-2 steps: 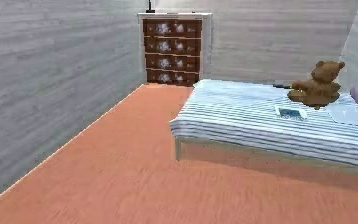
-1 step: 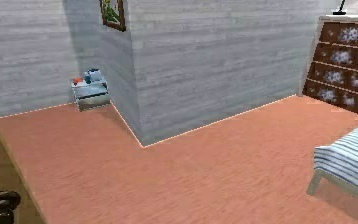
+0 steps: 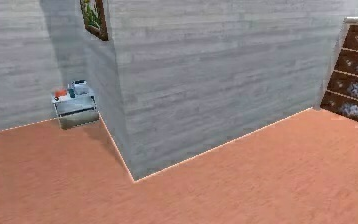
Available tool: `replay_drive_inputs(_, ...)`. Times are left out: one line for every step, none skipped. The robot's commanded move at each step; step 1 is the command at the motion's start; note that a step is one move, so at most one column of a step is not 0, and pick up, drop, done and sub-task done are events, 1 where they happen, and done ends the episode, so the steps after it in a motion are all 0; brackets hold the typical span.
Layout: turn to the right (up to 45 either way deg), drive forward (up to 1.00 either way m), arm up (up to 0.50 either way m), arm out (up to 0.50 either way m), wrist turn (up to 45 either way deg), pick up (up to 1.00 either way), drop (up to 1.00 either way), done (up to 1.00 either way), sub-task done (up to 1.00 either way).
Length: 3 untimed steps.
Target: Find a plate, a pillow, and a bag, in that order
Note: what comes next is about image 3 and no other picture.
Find brown flowered chest of drawers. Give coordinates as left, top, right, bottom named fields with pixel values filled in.
left=320, top=17, right=358, bottom=128

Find white bedside table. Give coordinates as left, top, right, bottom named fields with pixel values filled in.
left=51, top=89, right=100, bottom=130

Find blue grey box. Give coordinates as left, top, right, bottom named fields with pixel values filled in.
left=68, top=79, right=92, bottom=99

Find brown framed wall picture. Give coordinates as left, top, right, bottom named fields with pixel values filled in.
left=79, top=0, right=109, bottom=42

